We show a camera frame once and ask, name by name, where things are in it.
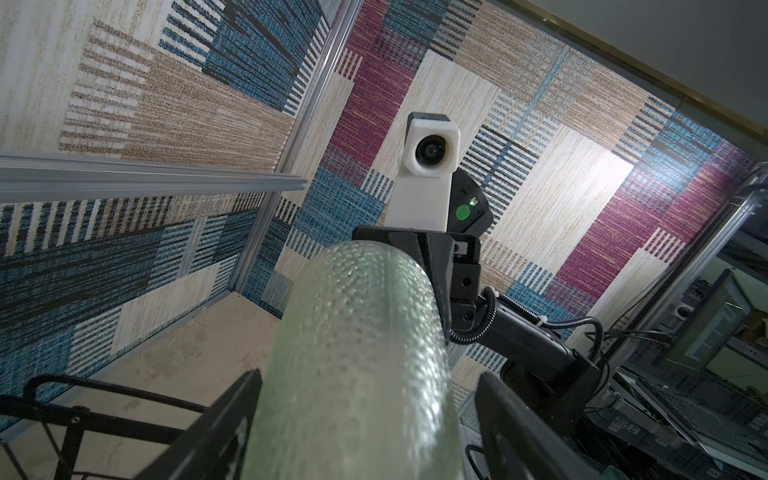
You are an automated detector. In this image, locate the pale green translucent cup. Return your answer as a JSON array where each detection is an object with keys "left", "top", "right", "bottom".
[{"left": 242, "top": 241, "right": 463, "bottom": 479}]

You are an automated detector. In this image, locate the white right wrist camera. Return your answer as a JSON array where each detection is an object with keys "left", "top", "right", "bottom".
[{"left": 384, "top": 112, "right": 460, "bottom": 233}]

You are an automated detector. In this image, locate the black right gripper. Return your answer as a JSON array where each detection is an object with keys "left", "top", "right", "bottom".
[{"left": 352, "top": 226, "right": 482, "bottom": 330}]

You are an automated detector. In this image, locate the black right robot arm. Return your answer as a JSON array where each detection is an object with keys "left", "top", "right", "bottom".
[{"left": 352, "top": 169, "right": 601, "bottom": 435}]

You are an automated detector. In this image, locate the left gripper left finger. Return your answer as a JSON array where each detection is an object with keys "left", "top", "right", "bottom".
[{"left": 136, "top": 369, "right": 263, "bottom": 479}]

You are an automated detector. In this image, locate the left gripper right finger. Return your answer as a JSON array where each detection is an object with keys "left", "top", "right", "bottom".
[{"left": 475, "top": 372, "right": 600, "bottom": 480}]

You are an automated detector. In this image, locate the black wire dish rack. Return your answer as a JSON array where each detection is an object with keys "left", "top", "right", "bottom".
[{"left": 1, "top": 374, "right": 207, "bottom": 479}]

